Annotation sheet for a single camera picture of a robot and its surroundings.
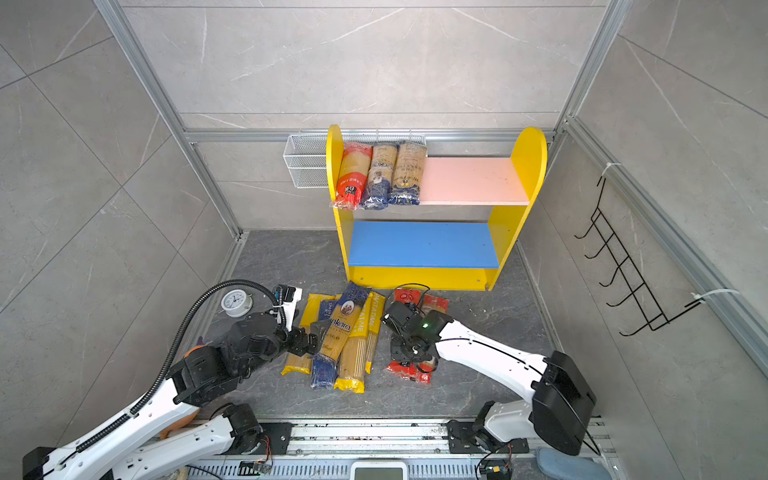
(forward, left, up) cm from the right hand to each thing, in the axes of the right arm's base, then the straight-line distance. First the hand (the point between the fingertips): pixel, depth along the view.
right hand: (399, 350), depth 80 cm
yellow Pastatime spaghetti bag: (+3, +11, -2) cm, 11 cm away
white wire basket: (+58, +30, +25) cm, 70 cm away
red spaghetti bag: (+16, -3, +3) cm, 16 cm away
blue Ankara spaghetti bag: (+10, +16, 0) cm, 19 cm away
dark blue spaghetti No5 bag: (-4, +21, -3) cm, 21 cm away
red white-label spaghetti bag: (-7, -3, +4) cm, 8 cm away
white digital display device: (-27, +6, -3) cm, 27 cm away
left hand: (+3, +20, +18) cm, 27 cm away
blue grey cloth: (-26, -36, -5) cm, 45 cm away
